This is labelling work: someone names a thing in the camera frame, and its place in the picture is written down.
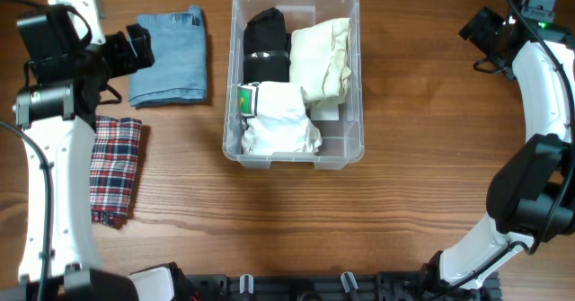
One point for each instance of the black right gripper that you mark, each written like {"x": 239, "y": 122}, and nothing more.
{"x": 490, "y": 21}

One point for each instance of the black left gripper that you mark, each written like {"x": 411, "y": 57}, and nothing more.
{"x": 128, "y": 62}

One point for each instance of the blue denim jeans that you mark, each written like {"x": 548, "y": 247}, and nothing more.
{"x": 179, "y": 73}

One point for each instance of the red plaid shirt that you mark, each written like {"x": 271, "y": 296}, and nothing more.
{"x": 113, "y": 168}

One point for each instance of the black garment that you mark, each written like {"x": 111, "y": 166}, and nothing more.
{"x": 266, "y": 48}

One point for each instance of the white shirt with green print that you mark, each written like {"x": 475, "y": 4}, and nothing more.
{"x": 274, "y": 119}

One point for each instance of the cream white garment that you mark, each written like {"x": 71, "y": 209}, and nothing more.
{"x": 319, "y": 63}

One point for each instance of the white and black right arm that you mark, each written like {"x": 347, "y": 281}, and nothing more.
{"x": 530, "y": 200}

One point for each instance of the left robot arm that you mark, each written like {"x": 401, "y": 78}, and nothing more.
{"x": 55, "y": 119}

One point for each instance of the clear plastic storage container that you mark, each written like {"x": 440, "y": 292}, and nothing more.
{"x": 343, "y": 140}

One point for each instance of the white label in container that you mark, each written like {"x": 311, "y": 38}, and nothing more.
{"x": 325, "y": 113}

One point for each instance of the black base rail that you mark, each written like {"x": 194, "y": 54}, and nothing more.
{"x": 384, "y": 286}

